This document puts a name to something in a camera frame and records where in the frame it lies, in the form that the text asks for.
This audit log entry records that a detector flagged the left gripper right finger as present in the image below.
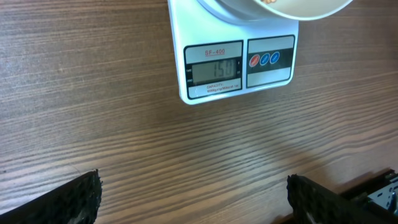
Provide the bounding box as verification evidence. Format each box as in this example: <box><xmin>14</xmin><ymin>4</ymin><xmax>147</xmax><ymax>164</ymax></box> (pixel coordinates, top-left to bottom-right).
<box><xmin>287</xmin><ymin>174</ymin><xmax>397</xmax><ymax>224</ymax></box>

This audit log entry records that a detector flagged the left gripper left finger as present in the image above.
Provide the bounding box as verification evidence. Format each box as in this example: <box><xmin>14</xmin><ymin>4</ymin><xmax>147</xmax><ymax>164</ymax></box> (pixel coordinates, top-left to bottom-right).
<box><xmin>1</xmin><ymin>169</ymin><xmax>102</xmax><ymax>224</ymax></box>

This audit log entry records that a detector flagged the white digital kitchen scale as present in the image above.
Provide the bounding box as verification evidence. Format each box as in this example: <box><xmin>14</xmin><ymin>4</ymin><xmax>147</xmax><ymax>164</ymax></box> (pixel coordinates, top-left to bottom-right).
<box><xmin>168</xmin><ymin>0</ymin><xmax>299</xmax><ymax>105</ymax></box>

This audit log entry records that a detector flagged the white bowl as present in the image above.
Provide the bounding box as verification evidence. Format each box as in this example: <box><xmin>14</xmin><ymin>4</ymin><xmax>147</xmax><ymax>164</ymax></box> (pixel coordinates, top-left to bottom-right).
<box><xmin>221</xmin><ymin>0</ymin><xmax>352</xmax><ymax>21</ymax></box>

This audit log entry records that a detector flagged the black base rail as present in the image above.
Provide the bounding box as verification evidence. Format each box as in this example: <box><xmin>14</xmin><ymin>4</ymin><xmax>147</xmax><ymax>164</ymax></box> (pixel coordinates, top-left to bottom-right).
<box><xmin>340</xmin><ymin>169</ymin><xmax>397</xmax><ymax>216</ymax></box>

